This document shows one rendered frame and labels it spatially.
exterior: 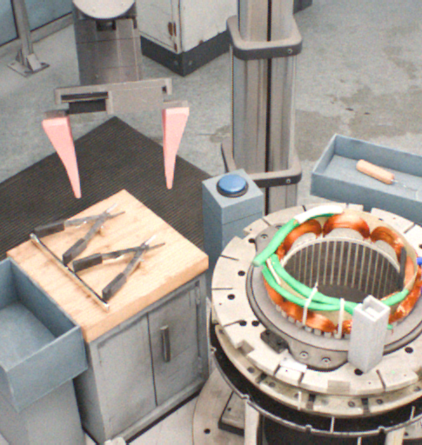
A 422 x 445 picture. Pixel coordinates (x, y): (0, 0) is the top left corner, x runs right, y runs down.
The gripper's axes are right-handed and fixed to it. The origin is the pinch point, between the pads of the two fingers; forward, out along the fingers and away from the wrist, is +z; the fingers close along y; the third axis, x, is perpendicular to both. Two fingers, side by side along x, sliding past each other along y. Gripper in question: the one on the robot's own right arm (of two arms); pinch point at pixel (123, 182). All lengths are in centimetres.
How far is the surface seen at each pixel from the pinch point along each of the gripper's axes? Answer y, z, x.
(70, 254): -7.8, 13.3, 34.1
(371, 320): 24.6, 18.5, 7.9
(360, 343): 24.1, 22.0, 10.9
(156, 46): 19, -14, 276
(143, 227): 2.2, 12.2, 41.3
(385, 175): 40, 10, 50
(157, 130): 15, 16, 241
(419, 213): 42, 15, 41
